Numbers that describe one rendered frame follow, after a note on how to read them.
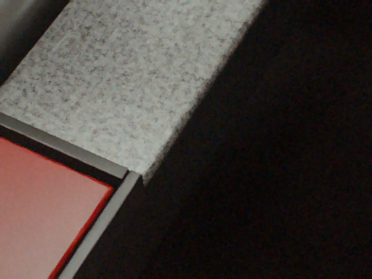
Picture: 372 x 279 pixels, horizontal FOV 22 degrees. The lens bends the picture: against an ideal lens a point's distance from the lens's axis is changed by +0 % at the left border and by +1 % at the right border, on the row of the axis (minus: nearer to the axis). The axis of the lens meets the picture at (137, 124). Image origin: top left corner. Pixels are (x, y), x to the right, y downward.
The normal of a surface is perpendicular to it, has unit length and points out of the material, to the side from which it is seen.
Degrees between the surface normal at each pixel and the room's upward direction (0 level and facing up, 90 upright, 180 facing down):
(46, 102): 0
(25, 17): 49
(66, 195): 0
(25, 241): 0
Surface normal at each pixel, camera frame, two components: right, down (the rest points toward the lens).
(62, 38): -0.08, -0.59
